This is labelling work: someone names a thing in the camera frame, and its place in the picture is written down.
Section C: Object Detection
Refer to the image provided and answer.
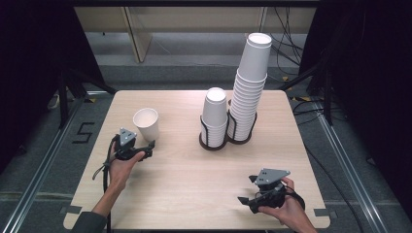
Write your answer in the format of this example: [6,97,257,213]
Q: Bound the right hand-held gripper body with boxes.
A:
[250,168,292,215]

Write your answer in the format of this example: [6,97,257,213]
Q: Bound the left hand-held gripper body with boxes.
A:
[113,127,141,162]

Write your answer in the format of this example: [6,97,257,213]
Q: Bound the white paper cup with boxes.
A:
[132,107,160,143]

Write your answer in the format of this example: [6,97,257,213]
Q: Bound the black wire cup holder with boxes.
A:
[198,108,258,152]

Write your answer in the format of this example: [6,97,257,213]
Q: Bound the short stack of paper cups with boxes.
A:
[200,86,228,149]

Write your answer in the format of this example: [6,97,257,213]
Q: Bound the tall stack of paper cups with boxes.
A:
[226,32,273,142]

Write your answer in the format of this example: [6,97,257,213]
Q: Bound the person's left hand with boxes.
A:
[108,147,147,190]

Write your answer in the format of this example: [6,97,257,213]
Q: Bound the person's right hand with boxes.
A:
[257,177,307,227]

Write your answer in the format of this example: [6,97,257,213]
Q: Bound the grey tape piece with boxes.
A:
[313,208,338,217]

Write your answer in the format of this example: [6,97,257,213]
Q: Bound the black metal stand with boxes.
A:
[57,66,118,130]
[278,61,334,125]

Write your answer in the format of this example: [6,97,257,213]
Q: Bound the black curtain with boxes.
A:
[299,0,412,221]
[0,0,105,173]

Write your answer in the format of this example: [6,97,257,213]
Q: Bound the beige wooden shelf unit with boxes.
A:
[74,7,317,64]

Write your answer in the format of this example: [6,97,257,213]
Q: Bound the right hand-held gripper cable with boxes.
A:
[285,189,306,212]

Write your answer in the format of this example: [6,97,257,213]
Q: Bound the hand-held gripper cable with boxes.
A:
[285,189,306,212]
[91,134,120,233]

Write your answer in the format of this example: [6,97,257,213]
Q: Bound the left hand-held gripper cable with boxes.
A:
[91,134,120,233]

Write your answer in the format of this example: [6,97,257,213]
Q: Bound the black floor cable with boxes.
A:
[291,98,365,233]

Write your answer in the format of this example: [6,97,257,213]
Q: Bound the aluminium floor rail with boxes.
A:
[315,103,390,233]
[0,93,86,233]

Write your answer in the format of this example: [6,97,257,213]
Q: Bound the white cord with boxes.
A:
[48,93,62,111]

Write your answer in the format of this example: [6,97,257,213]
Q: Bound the black cable bundle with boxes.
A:
[261,7,305,77]

